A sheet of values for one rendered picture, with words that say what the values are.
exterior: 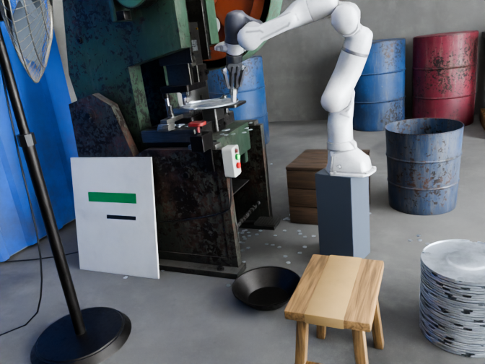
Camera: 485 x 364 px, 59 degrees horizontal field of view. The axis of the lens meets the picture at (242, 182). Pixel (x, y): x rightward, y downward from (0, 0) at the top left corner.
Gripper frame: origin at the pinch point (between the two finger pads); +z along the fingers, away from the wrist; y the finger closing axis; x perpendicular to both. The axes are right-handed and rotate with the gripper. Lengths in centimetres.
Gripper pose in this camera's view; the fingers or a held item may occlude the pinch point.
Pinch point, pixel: (233, 94)
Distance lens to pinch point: 210.8
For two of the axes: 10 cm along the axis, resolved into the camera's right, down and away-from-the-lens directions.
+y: 9.0, -2.3, 3.6
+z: -0.3, 8.1, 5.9
